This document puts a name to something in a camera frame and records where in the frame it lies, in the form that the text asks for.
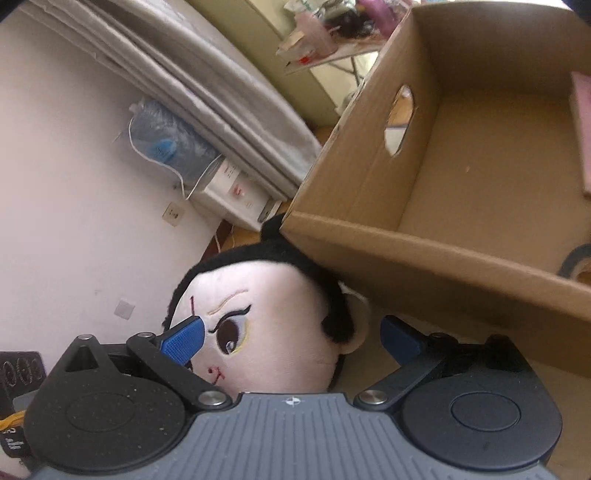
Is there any plush doll red shirt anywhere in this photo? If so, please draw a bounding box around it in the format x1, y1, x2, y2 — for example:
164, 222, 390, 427
163, 215, 370, 398

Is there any black electrical tape roll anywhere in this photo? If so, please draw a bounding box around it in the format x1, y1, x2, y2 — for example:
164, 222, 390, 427
558, 243, 591, 286

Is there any brown cardboard box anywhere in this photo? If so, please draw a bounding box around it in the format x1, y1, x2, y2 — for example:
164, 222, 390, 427
283, 2, 590, 376

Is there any water dispenser with blue bottle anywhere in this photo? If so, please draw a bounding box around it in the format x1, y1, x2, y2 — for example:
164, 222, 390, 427
127, 99, 280, 231

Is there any beige curtain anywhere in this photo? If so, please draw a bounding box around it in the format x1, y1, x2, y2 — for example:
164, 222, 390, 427
21, 0, 321, 199

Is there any pink booklet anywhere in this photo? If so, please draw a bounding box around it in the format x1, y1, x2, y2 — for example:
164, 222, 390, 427
570, 71, 591, 198

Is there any cluttered side table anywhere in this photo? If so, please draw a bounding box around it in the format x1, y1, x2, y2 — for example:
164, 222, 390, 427
276, 1, 419, 73

